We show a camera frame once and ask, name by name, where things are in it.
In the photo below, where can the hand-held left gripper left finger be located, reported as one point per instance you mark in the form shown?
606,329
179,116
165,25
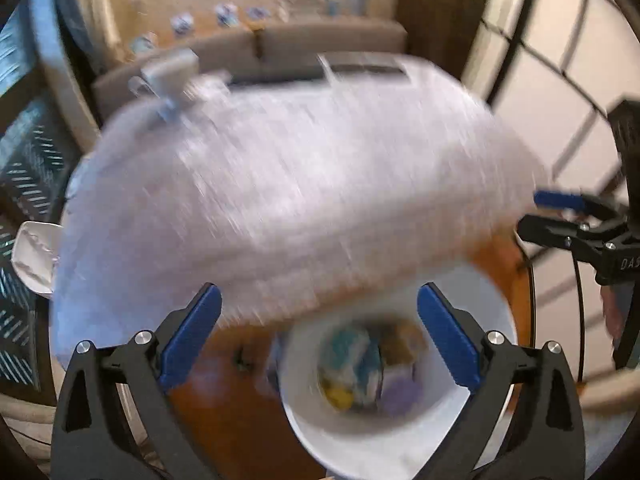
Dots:
192,335

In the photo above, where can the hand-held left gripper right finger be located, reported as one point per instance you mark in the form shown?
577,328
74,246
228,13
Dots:
447,335

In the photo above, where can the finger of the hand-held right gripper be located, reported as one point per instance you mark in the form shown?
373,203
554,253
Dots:
555,198
545,230

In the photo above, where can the blue white tissue packet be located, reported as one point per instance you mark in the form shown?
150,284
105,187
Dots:
367,375

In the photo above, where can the clear packet with blue label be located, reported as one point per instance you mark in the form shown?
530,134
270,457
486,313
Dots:
340,350

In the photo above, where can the white plastic bin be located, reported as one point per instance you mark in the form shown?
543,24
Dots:
310,435

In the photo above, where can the white ribbed object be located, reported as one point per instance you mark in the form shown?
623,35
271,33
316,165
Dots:
35,260

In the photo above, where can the white fluffy cloth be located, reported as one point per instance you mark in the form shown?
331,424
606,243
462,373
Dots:
300,185

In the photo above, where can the dark wooden cabinet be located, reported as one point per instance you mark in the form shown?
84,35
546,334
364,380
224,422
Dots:
440,10

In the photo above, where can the black tablet case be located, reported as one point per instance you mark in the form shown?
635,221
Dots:
365,67

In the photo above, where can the black tablet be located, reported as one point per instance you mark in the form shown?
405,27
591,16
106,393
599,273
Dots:
280,79

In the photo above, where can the grey speaker box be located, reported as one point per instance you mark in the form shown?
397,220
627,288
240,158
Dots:
357,0

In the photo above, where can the brown sofa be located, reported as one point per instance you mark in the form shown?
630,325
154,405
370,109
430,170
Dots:
325,37

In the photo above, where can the small blue box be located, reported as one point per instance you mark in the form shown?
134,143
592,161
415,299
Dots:
333,5

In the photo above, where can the small photo print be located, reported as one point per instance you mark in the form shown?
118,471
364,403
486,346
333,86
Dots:
227,14
256,12
182,24
145,44

